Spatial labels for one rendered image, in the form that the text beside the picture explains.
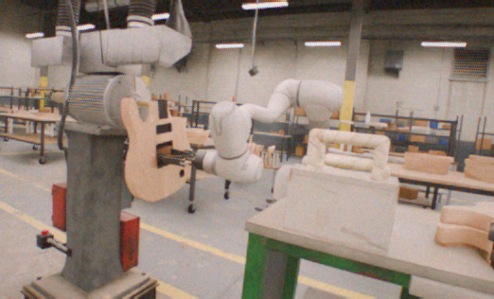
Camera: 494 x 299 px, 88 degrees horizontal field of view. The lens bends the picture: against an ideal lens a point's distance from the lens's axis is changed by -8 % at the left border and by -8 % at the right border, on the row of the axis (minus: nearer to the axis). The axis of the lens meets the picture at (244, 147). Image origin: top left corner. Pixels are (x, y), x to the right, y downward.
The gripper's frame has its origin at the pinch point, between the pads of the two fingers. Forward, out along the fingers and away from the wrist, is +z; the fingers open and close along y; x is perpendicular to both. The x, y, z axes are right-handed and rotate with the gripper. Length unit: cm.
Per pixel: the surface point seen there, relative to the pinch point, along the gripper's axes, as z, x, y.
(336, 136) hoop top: -66, 16, -11
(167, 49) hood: -2.6, 40.3, -0.4
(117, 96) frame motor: 26.2, 22.4, -0.2
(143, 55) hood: 5.7, 38.3, -4.1
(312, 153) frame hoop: -61, 11, -12
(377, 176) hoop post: -77, 8, -13
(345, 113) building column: 4, -46, 692
